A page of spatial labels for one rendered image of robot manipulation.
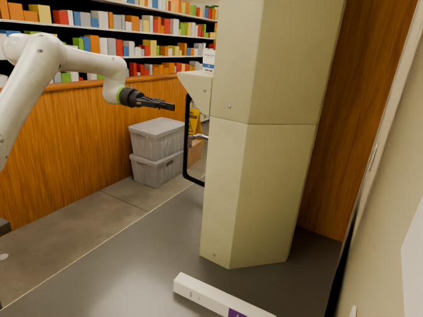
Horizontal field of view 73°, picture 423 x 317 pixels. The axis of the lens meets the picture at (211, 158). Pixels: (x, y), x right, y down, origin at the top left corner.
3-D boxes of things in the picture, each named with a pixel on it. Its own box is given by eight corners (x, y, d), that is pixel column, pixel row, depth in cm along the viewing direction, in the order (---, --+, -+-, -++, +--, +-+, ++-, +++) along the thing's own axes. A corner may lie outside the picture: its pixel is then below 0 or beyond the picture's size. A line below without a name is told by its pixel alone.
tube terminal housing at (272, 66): (299, 234, 110) (352, 8, 80) (270, 290, 83) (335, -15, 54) (240, 212, 121) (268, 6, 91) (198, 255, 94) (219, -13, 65)
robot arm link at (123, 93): (132, 105, 148) (119, 108, 141) (132, 82, 144) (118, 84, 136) (141, 108, 146) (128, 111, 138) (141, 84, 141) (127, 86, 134)
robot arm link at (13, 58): (13, 66, 100) (12, 29, 97) (-4, 65, 106) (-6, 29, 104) (63, 72, 115) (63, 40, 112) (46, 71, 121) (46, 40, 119)
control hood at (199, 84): (255, 100, 103) (259, 71, 99) (209, 116, 77) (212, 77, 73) (226, 95, 108) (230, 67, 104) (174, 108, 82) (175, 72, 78)
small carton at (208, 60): (226, 73, 84) (228, 51, 82) (214, 73, 81) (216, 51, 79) (213, 71, 87) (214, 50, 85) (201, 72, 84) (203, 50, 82)
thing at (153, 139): (188, 148, 355) (189, 122, 342) (156, 164, 306) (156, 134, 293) (162, 141, 373) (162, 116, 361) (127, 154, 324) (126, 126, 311)
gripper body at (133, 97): (128, 91, 135) (143, 95, 131) (140, 89, 142) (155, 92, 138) (128, 107, 138) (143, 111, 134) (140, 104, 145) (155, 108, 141)
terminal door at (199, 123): (236, 201, 119) (248, 105, 103) (182, 177, 135) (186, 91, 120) (237, 200, 119) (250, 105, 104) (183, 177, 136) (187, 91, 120)
